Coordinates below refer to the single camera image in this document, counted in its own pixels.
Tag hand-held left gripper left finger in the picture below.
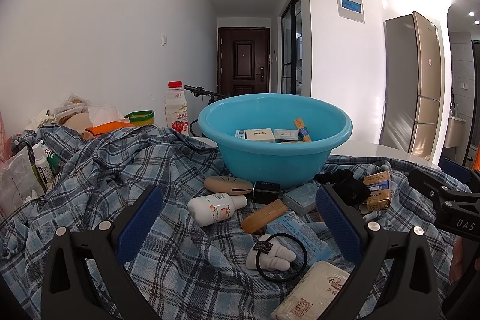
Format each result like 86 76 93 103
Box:
40 185 164 320

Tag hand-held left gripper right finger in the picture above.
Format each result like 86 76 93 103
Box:
315 183 439 320

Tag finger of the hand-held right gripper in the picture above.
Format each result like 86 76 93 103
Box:
439 157 472 187
408 168 456 202

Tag light blue wipes packet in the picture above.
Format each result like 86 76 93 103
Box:
265 209 336 262

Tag black plush scrunchie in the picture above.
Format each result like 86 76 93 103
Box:
314 169 372 206

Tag cream tissue pack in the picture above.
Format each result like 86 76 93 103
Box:
271 260 351 320

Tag white lotion bottle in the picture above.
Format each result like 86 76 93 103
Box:
187 193 248 228

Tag white plush hair tie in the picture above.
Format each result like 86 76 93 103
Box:
246 233 309 282

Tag amber soap box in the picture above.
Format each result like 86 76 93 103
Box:
241 199 289 234

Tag blue plastic basin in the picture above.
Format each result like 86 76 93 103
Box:
197 94 353 189

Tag yellow container with green lid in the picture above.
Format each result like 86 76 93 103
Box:
124 110 155 126

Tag person's right hand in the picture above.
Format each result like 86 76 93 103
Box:
451 237 474 283

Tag white sink cabinet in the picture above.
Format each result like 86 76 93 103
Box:
446 106 467 149

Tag grey-blue box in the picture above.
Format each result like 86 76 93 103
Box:
282 182 323 216

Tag yellow cigarette carton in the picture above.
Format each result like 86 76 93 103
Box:
363 171 394 212

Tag blue plaid shirt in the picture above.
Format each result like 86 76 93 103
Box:
0 125 471 320

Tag small black box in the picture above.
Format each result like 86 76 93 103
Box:
252 181 281 204

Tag beige oval case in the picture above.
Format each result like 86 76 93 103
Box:
204 175 253 194

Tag orange tissue pack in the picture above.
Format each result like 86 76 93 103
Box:
83 104 137 139

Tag slim orange and blue box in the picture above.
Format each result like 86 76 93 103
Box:
293 118 313 143

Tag silver refrigerator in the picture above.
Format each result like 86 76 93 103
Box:
379 10 443 161

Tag green and white bottle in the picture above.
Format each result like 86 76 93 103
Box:
41 142 66 175

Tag white tube with black label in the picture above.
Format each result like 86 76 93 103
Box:
32 144 55 190

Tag white yogurt drink bottle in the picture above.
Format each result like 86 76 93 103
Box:
165 81 189 136

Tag beige pouch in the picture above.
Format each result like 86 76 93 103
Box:
64 113 92 135

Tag white box with barcode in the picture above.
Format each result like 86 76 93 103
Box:
245 127 276 143

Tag clear plastic bag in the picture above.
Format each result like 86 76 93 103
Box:
0 147 46 216

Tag packaged pastries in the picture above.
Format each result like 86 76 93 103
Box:
55 92 92 120

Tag black bicycle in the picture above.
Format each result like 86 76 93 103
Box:
184 85 231 137

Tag black framed glass door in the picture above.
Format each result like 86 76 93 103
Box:
281 0 302 95

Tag dark brown entrance door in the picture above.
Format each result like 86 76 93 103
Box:
217 27 271 96

